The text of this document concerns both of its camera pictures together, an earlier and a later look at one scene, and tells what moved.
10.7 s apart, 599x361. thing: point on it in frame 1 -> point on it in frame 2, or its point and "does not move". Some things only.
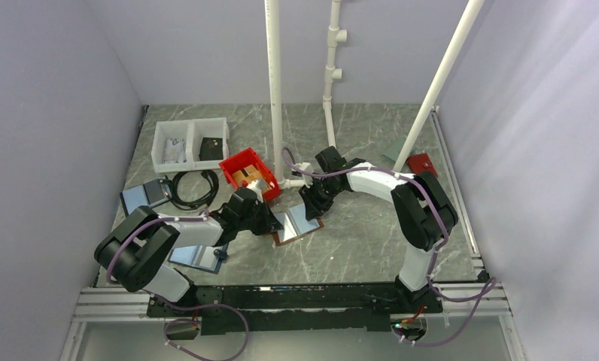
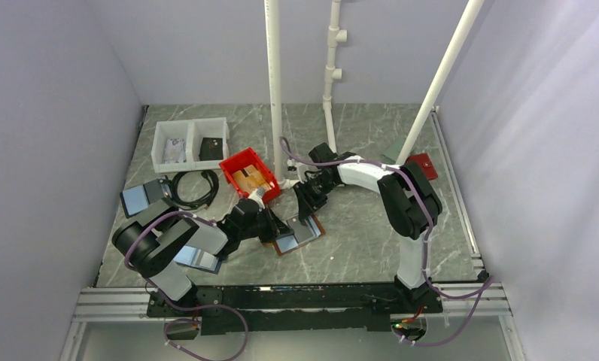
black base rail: (274, 309) does not move
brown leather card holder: (295, 225) -> (322, 232)
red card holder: (421, 162) does not move
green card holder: (393, 148) does not move
